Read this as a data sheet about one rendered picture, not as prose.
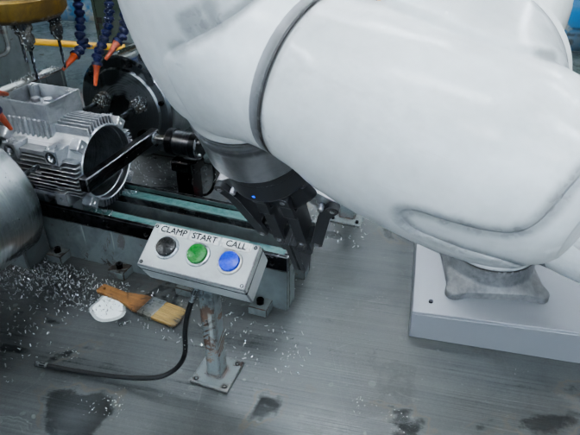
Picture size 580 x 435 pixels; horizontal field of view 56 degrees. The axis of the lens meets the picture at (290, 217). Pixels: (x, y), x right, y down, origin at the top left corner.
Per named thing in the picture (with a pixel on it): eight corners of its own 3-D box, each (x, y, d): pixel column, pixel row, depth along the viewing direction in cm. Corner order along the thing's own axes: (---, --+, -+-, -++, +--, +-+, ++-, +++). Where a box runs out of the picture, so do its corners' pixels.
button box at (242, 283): (148, 277, 82) (134, 263, 77) (167, 236, 85) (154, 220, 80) (253, 304, 77) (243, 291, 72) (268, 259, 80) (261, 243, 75)
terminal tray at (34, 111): (4, 132, 110) (-7, 97, 106) (41, 113, 119) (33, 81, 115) (52, 141, 107) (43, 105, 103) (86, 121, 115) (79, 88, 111)
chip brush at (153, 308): (91, 296, 109) (91, 293, 109) (109, 282, 113) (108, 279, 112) (174, 329, 101) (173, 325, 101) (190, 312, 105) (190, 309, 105)
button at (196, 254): (186, 264, 77) (182, 259, 76) (194, 246, 79) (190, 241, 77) (205, 269, 77) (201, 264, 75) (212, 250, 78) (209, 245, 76)
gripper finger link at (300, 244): (286, 163, 51) (299, 165, 51) (305, 219, 61) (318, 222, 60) (272, 198, 49) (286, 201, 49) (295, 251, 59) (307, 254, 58)
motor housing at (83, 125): (9, 206, 115) (-18, 122, 105) (69, 167, 130) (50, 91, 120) (87, 224, 109) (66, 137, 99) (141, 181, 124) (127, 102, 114)
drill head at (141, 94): (70, 161, 134) (45, 60, 120) (160, 104, 166) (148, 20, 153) (158, 179, 126) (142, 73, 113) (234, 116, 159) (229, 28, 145)
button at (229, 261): (217, 272, 76) (214, 267, 74) (225, 253, 77) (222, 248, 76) (237, 277, 75) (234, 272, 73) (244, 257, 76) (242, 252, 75)
